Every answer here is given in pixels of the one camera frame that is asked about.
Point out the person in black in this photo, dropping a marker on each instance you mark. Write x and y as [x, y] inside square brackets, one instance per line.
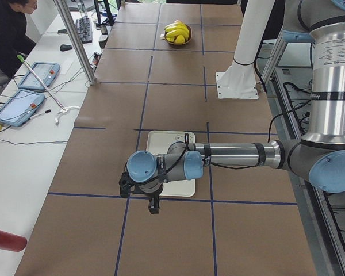
[13, 38]

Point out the black marker pen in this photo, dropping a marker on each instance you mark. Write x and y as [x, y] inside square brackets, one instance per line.
[40, 114]

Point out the metal rod green handle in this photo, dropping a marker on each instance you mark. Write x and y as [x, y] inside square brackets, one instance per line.
[22, 60]

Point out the aluminium frame post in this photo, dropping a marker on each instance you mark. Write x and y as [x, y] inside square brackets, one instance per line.
[66, 16]

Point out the blue teach pendant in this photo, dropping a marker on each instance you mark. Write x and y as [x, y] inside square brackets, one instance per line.
[46, 71]
[18, 110]

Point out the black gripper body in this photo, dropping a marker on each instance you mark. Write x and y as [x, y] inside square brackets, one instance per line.
[151, 196]

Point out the yellow banana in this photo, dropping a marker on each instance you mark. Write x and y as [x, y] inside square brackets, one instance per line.
[180, 39]
[175, 25]
[171, 40]
[176, 32]

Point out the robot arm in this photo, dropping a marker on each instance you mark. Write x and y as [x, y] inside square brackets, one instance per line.
[318, 157]

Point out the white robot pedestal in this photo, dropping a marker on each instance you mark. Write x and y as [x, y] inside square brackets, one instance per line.
[239, 80]

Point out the black keyboard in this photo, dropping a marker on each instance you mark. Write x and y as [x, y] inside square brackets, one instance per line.
[84, 29]

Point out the woven wicker basket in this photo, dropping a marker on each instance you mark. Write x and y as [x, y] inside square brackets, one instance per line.
[186, 40]

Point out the red bottle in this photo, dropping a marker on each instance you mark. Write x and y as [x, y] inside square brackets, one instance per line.
[12, 242]

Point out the near blue teach pendant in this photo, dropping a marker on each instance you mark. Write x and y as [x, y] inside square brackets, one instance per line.
[18, 110]

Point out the far blue teach pendant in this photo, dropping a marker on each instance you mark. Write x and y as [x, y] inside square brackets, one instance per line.
[46, 71]

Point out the white bear tray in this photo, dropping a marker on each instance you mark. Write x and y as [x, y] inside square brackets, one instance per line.
[171, 142]

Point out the black computer mouse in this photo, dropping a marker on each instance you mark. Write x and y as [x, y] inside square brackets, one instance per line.
[65, 47]

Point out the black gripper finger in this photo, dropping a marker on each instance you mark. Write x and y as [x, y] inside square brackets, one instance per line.
[153, 206]

